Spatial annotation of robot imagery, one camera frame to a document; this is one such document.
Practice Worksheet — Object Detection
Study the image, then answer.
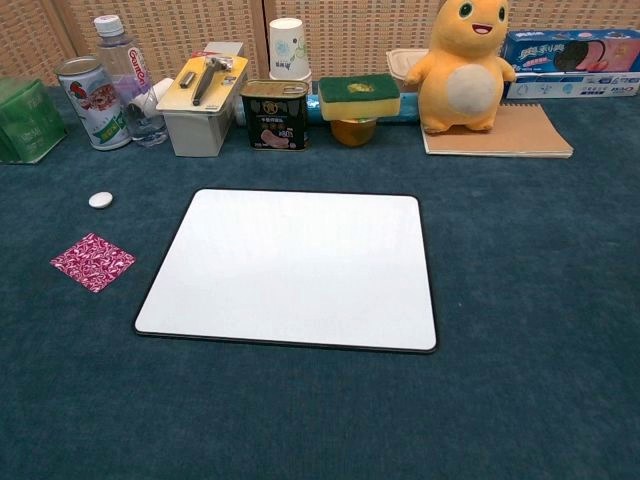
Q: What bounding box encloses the white board with black edge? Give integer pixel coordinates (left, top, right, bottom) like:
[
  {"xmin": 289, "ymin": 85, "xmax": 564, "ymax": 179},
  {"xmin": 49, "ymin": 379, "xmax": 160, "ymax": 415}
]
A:
[{"xmin": 133, "ymin": 188, "xmax": 438, "ymax": 355}]

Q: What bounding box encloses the black luncheon meat can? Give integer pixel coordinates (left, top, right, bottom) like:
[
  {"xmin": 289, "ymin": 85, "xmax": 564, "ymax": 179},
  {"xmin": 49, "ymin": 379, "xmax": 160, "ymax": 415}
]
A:
[{"xmin": 240, "ymin": 79, "xmax": 311, "ymax": 151}]

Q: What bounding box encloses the yellow green sponge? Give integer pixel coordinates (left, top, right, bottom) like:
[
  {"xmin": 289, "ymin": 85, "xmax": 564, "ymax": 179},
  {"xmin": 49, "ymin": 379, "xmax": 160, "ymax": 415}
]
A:
[{"xmin": 318, "ymin": 73, "xmax": 403, "ymax": 122}]

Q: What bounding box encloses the white paper cup stack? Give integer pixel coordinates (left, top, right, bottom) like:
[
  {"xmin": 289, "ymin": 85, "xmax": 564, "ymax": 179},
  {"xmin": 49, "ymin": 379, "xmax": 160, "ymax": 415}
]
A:
[{"xmin": 268, "ymin": 17, "xmax": 313, "ymax": 84}]

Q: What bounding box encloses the yellow razor blister pack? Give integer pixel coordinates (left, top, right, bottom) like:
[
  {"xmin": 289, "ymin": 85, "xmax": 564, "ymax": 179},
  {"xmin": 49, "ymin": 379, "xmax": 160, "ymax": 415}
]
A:
[{"xmin": 155, "ymin": 53, "xmax": 250, "ymax": 115}]

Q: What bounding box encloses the beige lunch container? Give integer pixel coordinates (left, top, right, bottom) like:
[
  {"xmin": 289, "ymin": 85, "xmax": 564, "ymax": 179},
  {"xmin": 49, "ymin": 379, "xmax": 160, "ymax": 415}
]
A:
[{"xmin": 385, "ymin": 48, "xmax": 432, "ymax": 94}]

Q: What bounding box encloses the wicker folding screen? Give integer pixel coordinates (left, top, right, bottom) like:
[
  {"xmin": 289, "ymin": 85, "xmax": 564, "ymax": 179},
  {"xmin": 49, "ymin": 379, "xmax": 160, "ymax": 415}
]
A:
[{"xmin": 0, "ymin": 0, "xmax": 640, "ymax": 89}]

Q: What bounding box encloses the white cylinder tube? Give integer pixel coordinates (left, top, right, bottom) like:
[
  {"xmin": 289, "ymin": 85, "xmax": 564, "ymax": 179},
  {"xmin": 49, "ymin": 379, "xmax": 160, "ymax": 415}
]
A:
[{"xmin": 144, "ymin": 78, "xmax": 174, "ymax": 119}]

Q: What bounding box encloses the yellow plush toy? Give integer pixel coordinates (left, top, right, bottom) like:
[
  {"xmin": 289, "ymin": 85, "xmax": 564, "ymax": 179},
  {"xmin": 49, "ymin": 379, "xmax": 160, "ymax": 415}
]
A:
[{"xmin": 403, "ymin": 0, "xmax": 517, "ymax": 135}]

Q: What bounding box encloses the brown spiral notebook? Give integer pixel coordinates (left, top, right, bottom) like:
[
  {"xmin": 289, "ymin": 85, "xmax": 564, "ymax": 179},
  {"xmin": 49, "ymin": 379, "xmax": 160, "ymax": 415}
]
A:
[{"xmin": 422, "ymin": 103, "xmax": 575, "ymax": 160}]

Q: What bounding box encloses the silver strawberry drink can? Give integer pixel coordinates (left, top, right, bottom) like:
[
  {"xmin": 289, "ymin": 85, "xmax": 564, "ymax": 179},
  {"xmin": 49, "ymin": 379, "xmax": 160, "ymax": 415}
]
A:
[{"xmin": 54, "ymin": 55, "xmax": 132, "ymax": 152}]

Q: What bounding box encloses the clear plastic water bottle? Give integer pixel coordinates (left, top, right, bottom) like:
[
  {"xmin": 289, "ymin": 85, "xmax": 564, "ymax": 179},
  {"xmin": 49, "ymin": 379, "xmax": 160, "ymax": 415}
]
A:
[{"xmin": 93, "ymin": 14, "xmax": 169, "ymax": 148}]

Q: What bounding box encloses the white blue wrap box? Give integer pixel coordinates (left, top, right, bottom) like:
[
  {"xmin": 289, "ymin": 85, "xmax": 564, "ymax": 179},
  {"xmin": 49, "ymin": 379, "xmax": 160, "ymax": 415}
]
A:
[{"xmin": 504, "ymin": 71, "xmax": 640, "ymax": 100}]

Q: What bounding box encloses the blue Oreo cookie box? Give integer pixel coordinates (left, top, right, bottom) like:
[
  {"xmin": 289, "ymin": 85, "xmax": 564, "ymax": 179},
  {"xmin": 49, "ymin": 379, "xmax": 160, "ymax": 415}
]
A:
[{"xmin": 501, "ymin": 28, "xmax": 640, "ymax": 76}]

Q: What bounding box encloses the green tea box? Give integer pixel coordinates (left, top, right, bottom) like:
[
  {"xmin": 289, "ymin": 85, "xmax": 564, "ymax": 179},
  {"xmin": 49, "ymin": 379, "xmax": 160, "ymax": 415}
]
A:
[{"xmin": 0, "ymin": 77, "xmax": 68, "ymax": 165}]

